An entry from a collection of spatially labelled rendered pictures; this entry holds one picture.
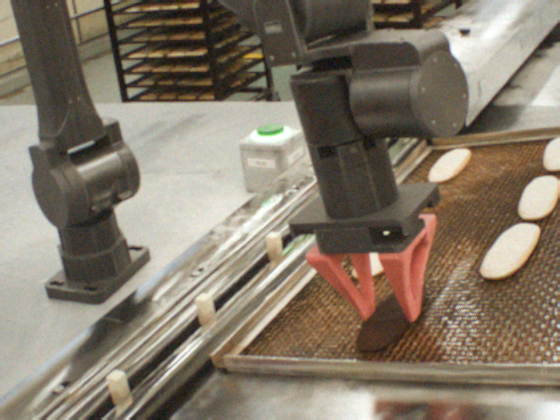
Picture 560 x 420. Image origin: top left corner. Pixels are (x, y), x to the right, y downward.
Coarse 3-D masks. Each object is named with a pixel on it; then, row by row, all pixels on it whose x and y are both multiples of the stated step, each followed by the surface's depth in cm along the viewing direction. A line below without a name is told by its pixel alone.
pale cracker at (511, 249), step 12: (516, 228) 71; (528, 228) 70; (504, 240) 69; (516, 240) 68; (528, 240) 68; (492, 252) 68; (504, 252) 67; (516, 252) 66; (528, 252) 67; (492, 264) 66; (504, 264) 65; (516, 264) 65; (492, 276) 65; (504, 276) 65
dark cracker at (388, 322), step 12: (384, 300) 65; (396, 300) 65; (384, 312) 63; (396, 312) 63; (372, 324) 62; (384, 324) 61; (396, 324) 61; (408, 324) 62; (360, 336) 61; (372, 336) 61; (384, 336) 60; (396, 336) 61; (360, 348) 60; (372, 348) 60; (384, 348) 60
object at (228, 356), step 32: (544, 128) 94; (416, 160) 99; (480, 160) 94; (512, 160) 90; (480, 192) 84; (512, 192) 82; (448, 224) 79; (480, 224) 77; (512, 224) 74; (544, 224) 72; (480, 256) 70; (544, 256) 66; (288, 288) 74; (512, 288) 63; (544, 288) 61; (256, 320) 70; (288, 320) 69; (352, 320) 66; (416, 320) 63; (448, 320) 61; (480, 320) 60; (512, 320) 59; (544, 320) 57; (224, 352) 66; (288, 352) 64; (320, 352) 63; (352, 352) 61; (416, 352) 58; (544, 352) 53; (544, 384) 50
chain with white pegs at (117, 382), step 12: (276, 240) 90; (276, 252) 90; (264, 264) 90; (252, 276) 88; (240, 288) 86; (204, 300) 79; (228, 300) 84; (204, 312) 79; (216, 312) 82; (120, 372) 69; (108, 384) 69; (120, 384) 68; (120, 396) 68; (108, 408) 69
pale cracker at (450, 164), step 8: (456, 152) 95; (464, 152) 95; (440, 160) 95; (448, 160) 93; (456, 160) 93; (464, 160) 93; (432, 168) 93; (440, 168) 92; (448, 168) 91; (456, 168) 91; (432, 176) 91; (440, 176) 90; (448, 176) 90
